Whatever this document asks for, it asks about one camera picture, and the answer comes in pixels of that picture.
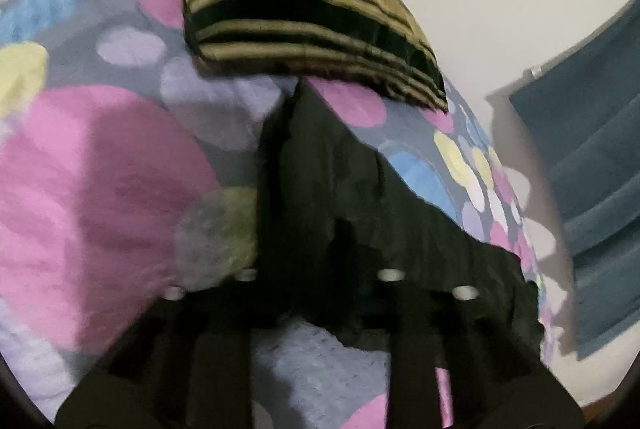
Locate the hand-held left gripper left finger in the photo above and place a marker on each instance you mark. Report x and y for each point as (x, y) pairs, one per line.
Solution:
(232, 309)

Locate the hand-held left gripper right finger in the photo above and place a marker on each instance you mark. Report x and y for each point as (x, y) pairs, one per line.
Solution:
(406, 309)

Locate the black puffer jacket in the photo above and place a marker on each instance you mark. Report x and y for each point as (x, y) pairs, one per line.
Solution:
(325, 184)

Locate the polka dot blanket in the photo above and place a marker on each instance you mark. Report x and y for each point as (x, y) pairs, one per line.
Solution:
(100, 184)

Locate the teal towel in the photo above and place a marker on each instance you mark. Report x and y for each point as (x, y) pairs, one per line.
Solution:
(600, 159)

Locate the black and tan striped pillow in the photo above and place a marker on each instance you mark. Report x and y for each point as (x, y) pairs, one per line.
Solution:
(300, 9)

